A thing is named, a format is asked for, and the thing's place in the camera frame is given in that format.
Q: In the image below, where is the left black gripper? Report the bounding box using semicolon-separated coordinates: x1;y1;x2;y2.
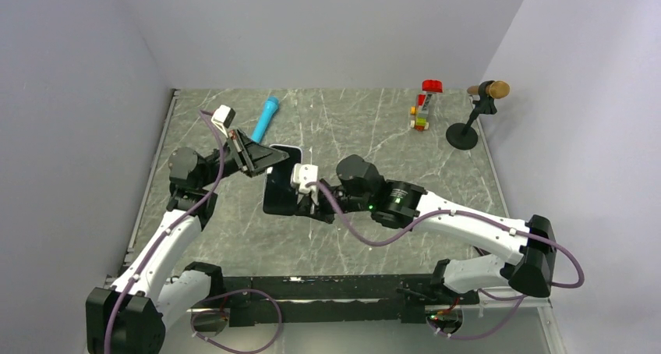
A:
200;129;291;189

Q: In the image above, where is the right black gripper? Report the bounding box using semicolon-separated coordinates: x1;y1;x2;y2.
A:
294;180;373;223

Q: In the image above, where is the phone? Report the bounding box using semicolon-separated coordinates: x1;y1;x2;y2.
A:
262;144;302;216

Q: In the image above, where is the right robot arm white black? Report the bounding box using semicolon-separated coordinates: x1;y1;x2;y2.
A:
290;155;557;304

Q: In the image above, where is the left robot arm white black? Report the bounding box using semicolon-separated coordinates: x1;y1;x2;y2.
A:
85;129;289;353

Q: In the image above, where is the blue toy microphone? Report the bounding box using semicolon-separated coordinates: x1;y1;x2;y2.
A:
251;96;280;143

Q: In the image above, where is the colourful toy brick stack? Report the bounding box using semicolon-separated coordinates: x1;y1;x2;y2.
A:
410;80;444;132

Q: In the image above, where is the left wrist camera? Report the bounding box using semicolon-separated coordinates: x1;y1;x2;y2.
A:
211;104;235;134

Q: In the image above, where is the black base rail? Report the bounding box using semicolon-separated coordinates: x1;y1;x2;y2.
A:
193;274;479;327

